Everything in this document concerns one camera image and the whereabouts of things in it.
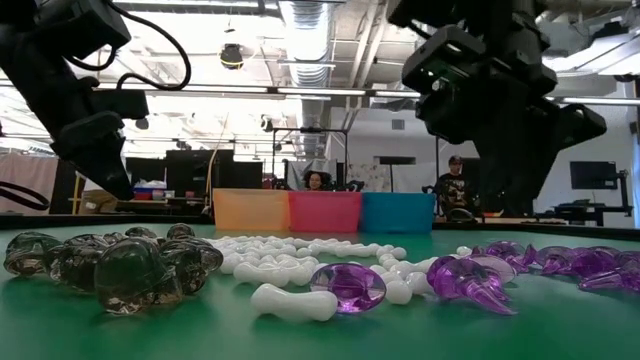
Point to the pink curtain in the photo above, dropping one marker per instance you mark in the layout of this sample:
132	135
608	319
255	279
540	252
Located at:
30	180

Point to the person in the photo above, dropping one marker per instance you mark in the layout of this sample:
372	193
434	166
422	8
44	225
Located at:
315	181
454	187

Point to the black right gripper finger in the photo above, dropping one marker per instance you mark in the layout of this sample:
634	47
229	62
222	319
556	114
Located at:
540	170
500	170

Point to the black computer monitor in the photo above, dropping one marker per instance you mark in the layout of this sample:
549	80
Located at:
592	175

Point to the black ceiling dome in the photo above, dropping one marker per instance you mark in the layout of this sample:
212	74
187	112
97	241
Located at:
231	57

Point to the black frame stand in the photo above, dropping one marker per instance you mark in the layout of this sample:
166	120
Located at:
310	130

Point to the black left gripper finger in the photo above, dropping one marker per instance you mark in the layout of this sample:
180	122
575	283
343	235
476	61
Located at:
97	155

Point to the ribbed silver air duct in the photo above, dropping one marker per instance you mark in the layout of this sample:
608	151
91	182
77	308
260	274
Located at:
305	45

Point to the red storage container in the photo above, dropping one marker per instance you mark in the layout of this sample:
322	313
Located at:
142	196

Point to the white plastic bone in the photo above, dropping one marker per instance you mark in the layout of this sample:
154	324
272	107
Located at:
420	265
397	252
240	245
462	250
419	281
267	273
294	302
350	249
302	242
231	263
398	291

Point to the black desk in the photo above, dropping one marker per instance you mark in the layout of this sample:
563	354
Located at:
590	207

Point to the blue plastic bin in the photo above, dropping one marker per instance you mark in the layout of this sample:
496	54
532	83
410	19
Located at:
397	212

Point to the pink plastic bin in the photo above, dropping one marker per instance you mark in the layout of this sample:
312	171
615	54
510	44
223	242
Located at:
325	212

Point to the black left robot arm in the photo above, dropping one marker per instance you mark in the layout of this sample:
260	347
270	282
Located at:
30	30

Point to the orange plastic bin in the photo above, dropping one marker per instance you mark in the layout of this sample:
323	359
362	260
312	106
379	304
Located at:
250	210

